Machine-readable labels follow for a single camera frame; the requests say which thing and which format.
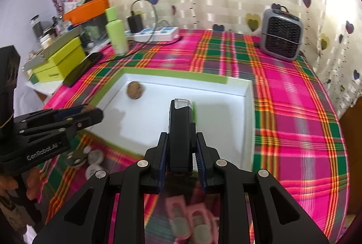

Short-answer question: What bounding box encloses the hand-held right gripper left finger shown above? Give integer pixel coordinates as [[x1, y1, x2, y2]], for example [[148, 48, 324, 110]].
[[32, 132, 169, 244]]

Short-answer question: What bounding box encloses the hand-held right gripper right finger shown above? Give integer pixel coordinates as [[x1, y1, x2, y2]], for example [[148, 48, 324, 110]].
[[196, 132, 330, 244]]

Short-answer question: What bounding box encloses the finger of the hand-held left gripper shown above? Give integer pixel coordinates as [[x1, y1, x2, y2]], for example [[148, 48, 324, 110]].
[[14, 105, 94, 127], [20, 108, 104, 140]]

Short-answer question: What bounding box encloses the black rectangular device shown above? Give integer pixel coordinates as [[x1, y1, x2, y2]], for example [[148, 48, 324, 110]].
[[169, 98, 196, 175]]

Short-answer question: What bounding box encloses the white bottle cap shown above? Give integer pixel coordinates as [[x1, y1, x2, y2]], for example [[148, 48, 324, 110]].
[[88, 149, 105, 165]]

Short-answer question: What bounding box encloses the white box with green rim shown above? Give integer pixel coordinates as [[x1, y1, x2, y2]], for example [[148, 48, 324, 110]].
[[85, 67, 256, 174]]

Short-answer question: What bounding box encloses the pink plastic clip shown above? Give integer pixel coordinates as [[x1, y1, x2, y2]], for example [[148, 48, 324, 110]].
[[192, 202, 219, 244], [165, 197, 193, 239]]

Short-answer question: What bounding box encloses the brown walnut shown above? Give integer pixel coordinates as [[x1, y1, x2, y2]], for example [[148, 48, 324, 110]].
[[127, 81, 145, 99]]

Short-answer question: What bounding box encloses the person's left hand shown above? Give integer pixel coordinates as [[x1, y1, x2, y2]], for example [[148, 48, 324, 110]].
[[0, 169, 38, 199]]

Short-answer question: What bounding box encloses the black smartphone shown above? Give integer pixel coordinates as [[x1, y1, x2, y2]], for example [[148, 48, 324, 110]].
[[63, 52, 104, 88]]

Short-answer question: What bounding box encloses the white round jar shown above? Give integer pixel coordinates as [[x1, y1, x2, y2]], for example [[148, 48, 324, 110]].
[[85, 164, 104, 180]]

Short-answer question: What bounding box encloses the lime green cardboard box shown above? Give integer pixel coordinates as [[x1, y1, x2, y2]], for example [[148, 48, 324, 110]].
[[32, 36, 87, 83]]

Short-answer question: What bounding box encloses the grey-green flat box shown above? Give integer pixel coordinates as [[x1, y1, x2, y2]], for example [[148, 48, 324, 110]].
[[23, 25, 85, 71]]

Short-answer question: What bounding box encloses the clear storage container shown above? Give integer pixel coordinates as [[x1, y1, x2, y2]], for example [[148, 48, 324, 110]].
[[81, 14, 110, 45]]

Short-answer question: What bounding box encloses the light green bottle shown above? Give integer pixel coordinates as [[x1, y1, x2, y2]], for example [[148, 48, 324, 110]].
[[105, 7, 129, 56]]

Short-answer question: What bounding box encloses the dark lidded jar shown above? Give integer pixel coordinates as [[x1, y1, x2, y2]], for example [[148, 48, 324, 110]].
[[31, 15, 43, 39]]

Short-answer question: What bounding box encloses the pink green plaid blanket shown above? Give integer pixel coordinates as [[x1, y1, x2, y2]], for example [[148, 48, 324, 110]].
[[42, 29, 348, 244]]

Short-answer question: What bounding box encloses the orange storage box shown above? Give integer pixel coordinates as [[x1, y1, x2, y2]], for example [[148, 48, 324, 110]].
[[63, 0, 109, 24]]

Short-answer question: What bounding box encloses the black charger adapter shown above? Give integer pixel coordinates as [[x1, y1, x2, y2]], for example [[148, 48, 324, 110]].
[[127, 14, 144, 34]]

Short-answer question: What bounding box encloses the white blue power strip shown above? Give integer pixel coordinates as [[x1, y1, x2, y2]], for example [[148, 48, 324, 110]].
[[124, 27, 179, 42]]

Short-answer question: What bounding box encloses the wooden cabinet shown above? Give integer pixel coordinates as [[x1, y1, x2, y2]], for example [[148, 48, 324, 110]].
[[338, 97, 362, 222]]

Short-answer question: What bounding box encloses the grey portable heater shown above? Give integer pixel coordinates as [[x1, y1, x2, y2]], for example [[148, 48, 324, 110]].
[[260, 4, 304, 61]]

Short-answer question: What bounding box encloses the black charging cable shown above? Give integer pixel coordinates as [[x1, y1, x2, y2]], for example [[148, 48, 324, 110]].
[[98, 0, 184, 64]]

